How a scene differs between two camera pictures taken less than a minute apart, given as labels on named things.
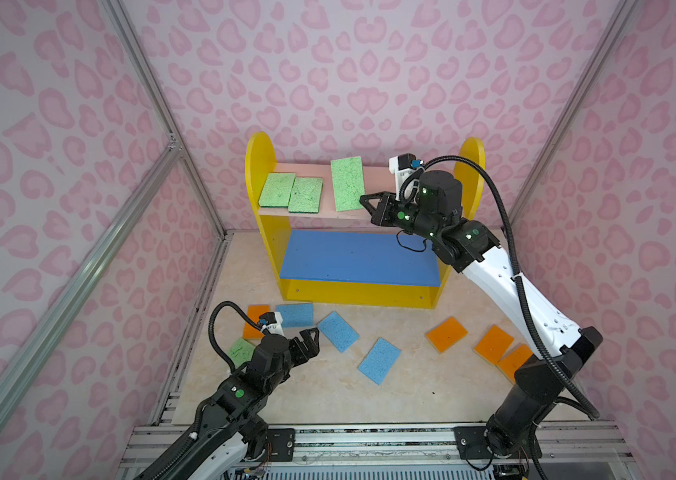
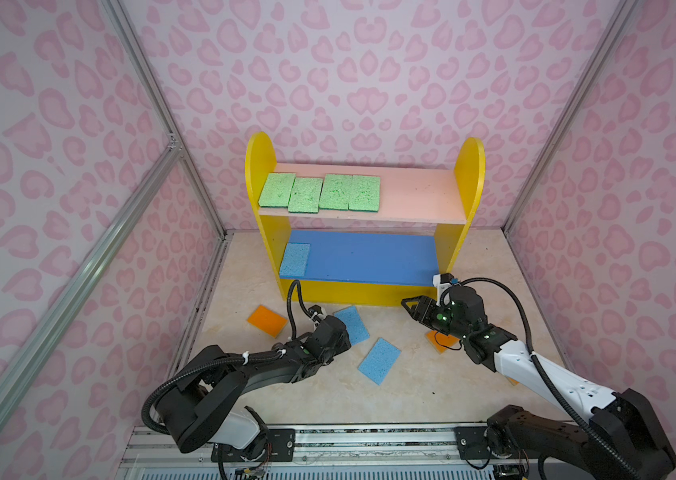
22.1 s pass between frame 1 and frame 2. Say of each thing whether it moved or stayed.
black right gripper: moved
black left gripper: moved
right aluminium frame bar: stayed
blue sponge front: stayed
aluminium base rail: stayed
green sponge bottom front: stayed
